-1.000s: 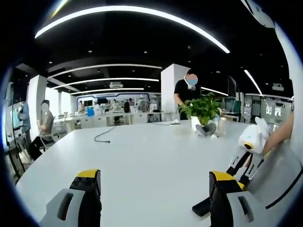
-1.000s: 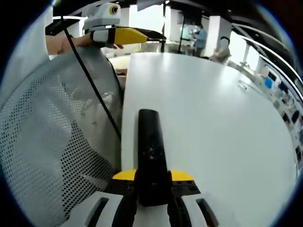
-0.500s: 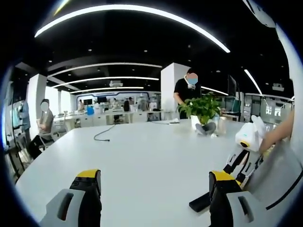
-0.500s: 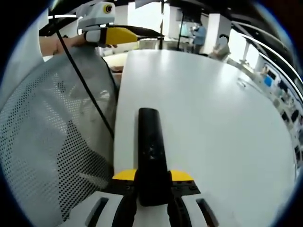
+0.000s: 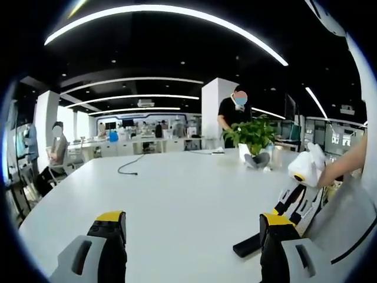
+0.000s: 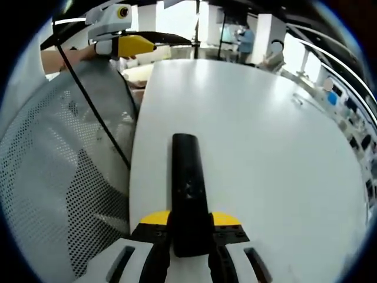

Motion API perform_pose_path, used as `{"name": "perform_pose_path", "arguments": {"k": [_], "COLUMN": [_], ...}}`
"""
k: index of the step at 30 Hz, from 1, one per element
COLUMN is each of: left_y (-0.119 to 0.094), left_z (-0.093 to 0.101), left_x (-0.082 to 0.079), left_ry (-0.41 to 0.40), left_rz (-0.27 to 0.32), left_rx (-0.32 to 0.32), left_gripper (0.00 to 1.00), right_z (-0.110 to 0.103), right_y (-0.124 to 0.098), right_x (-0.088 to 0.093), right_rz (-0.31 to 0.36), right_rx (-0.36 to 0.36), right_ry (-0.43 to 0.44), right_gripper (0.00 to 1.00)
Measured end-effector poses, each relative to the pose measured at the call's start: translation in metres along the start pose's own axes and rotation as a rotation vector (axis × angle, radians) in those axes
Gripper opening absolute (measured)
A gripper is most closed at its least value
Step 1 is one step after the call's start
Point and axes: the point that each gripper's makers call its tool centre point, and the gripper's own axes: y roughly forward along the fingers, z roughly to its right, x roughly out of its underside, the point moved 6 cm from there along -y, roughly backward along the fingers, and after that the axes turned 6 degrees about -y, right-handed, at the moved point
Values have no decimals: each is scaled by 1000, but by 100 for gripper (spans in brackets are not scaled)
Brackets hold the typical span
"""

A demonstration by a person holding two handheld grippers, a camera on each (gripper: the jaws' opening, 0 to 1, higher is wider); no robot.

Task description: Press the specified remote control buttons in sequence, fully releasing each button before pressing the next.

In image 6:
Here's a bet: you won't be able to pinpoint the person's left hand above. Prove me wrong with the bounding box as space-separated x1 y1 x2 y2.
94 40 114 57

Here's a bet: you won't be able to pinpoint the black cable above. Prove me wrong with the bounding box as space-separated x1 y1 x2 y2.
54 16 133 171

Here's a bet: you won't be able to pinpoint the white mesh basket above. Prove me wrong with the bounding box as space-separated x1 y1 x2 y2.
0 58 140 279

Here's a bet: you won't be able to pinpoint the black remote control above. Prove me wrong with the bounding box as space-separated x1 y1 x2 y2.
171 133 215 258

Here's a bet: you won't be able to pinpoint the black tripod stand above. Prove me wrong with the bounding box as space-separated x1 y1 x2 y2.
193 0 201 58

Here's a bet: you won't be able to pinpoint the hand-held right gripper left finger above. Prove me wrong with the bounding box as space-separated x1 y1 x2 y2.
73 209 172 283

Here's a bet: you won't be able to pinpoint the dark display on stand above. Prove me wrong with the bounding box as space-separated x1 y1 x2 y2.
217 7 247 62

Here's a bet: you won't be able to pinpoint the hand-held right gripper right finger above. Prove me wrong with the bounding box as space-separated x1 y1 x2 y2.
207 211 275 283

